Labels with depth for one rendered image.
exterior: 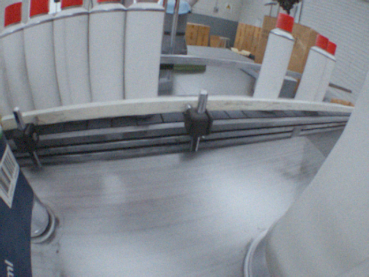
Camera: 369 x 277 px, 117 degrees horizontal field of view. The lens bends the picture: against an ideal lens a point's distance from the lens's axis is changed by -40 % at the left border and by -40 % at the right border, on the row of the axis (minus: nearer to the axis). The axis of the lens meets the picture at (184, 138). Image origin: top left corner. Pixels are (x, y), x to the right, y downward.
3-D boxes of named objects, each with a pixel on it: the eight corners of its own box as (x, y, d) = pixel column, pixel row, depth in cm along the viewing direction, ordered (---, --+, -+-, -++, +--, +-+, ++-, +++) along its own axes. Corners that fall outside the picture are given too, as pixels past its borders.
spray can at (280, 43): (260, 112, 35) (287, 12, 22) (246, 100, 39) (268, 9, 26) (277, 112, 36) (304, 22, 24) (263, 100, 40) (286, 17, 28)
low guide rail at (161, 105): (4, 131, 18) (0, 120, 17) (6, 126, 19) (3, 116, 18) (358, 113, 51) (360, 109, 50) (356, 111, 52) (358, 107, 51)
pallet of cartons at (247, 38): (251, 78, 367) (263, 27, 298) (228, 64, 425) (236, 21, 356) (282, 79, 416) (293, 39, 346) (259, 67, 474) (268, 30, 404)
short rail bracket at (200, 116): (183, 172, 27) (196, 95, 20) (177, 157, 29) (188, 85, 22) (203, 168, 28) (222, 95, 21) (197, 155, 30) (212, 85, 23)
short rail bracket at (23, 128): (35, 185, 20) (2, 115, 13) (43, 156, 25) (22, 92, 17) (52, 184, 21) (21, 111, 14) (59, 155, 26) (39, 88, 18)
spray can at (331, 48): (312, 112, 41) (335, 42, 29) (300, 102, 45) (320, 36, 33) (320, 112, 43) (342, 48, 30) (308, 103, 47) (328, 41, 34)
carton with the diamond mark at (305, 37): (292, 93, 60) (311, 27, 43) (251, 69, 76) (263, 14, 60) (321, 94, 71) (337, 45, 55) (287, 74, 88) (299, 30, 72)
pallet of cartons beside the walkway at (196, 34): (205, 66, 383) (211, 26, 329) (169, 66, 350) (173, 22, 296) (182, 53, 466) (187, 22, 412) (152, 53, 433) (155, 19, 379)
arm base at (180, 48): (154, 57, 63) (156, 32, 57) (147, 49, 74) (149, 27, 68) (192, 57, 68) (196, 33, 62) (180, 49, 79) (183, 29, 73)
